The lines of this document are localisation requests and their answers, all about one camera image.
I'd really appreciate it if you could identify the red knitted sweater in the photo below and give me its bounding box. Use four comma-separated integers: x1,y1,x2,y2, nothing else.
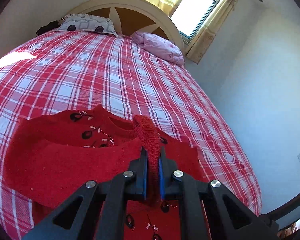
4,106,203,239

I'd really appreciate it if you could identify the black clothing pile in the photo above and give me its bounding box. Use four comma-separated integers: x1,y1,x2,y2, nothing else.
36,21,60,36

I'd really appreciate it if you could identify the red plaid bed sheet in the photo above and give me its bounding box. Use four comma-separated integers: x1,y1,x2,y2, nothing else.
0,30,262,239

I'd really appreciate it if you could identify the yellow curtain right of headboard window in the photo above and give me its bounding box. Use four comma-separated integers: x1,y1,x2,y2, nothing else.
185,0,238,64

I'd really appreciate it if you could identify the pink folded quilt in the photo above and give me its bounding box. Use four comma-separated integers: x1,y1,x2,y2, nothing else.
131,31,185,67

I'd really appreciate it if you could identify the grey patterned pillow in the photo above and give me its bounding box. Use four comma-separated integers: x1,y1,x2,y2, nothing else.
58,14,118,37

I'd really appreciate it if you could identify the cream wooden headboard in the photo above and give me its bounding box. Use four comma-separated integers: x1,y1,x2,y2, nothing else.
68,0,184,51

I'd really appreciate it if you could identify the headboard side window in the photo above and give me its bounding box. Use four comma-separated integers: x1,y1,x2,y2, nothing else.
171,0,220,42

